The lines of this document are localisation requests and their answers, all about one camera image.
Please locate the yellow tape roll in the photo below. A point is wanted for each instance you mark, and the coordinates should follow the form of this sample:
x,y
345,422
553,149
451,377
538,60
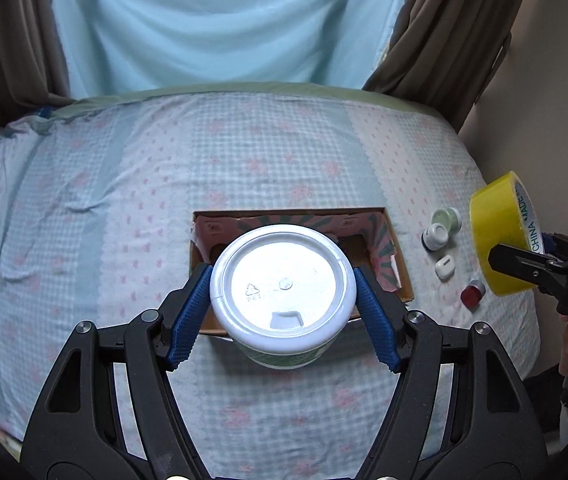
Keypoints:
x,y
494,215

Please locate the green mattress edge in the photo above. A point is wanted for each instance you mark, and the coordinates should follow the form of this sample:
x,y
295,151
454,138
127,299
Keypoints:
x,y
244,89

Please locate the small green-lidded white jar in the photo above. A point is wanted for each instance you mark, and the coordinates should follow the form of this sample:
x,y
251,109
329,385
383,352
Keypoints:
x,y
446,219

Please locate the light blue curtain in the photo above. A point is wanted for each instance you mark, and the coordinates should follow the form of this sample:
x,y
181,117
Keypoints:
x,y
204,20

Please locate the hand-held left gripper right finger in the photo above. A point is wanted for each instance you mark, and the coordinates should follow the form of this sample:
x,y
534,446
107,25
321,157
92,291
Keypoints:
x,y
376,315

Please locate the white plastic jar with lid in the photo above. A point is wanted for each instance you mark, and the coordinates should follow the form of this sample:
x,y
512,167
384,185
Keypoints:
x,y
274,270

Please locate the small red cap bottle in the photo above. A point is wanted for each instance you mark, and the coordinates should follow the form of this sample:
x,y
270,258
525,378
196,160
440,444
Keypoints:
x,y
473,294

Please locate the pink flower checked bedsheet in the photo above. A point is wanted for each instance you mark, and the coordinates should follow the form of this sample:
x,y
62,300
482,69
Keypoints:
x,y
114,200

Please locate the cardboard box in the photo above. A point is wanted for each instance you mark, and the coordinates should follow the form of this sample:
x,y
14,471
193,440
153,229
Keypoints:
x,y
400,280

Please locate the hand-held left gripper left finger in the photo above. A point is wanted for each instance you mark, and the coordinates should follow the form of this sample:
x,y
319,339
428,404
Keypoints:
x,y
191,310

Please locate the brown curtain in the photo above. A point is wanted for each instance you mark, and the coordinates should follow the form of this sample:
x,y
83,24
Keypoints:
x,y
449,35
9,30

